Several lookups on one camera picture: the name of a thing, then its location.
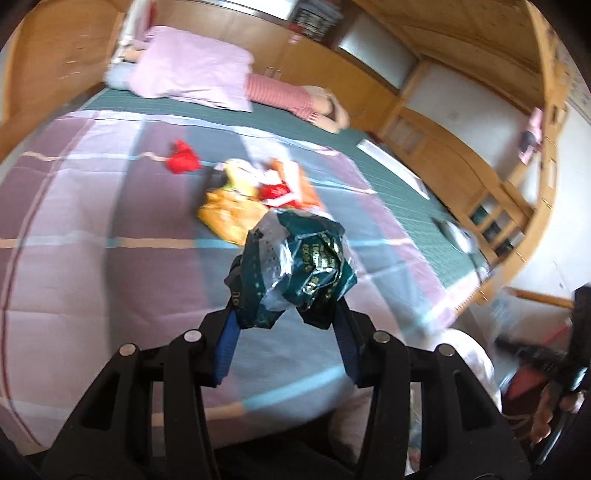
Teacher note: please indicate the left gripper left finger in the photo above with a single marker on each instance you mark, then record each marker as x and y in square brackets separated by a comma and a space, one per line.
[143, 416]

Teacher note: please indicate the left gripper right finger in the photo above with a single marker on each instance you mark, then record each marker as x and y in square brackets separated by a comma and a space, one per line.
[430, 417]

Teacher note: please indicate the dark green foil bag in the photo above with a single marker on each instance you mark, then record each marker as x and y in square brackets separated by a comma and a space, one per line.
[292, 259]

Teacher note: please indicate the yellow snack bag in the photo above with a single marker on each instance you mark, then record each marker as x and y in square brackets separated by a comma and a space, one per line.
[230, 205]

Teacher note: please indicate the red paper scrap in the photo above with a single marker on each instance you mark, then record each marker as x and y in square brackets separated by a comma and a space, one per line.
[182, 159]

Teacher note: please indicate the orange plastic package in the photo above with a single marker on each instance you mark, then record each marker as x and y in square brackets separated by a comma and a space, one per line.
[295, 179]

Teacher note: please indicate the person right hand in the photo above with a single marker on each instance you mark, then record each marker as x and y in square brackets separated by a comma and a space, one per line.
[541, 428]

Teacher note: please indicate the white mite vacuum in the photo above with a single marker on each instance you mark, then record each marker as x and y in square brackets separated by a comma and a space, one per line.
[460, 238]

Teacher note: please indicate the striped pink grey bedsheet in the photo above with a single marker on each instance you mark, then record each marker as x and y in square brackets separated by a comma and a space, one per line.
[101, 246]

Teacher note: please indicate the green patterned mattress mat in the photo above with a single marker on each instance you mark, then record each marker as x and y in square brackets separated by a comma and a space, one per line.
[416, 214]

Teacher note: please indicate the pink cloth hanging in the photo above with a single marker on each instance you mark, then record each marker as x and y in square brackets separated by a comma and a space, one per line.
[531, 137]

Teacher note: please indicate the white flat board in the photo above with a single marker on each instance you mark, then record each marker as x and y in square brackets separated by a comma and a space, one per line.
[392, 163]

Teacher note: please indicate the striped plush doll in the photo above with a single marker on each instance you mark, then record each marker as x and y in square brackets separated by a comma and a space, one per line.
[315, 105]

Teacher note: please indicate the pink pillow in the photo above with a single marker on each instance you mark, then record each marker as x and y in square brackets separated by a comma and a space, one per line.
[187, 67]

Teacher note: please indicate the wooden wall cabinets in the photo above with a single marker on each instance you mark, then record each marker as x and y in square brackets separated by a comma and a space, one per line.
[281, 54]

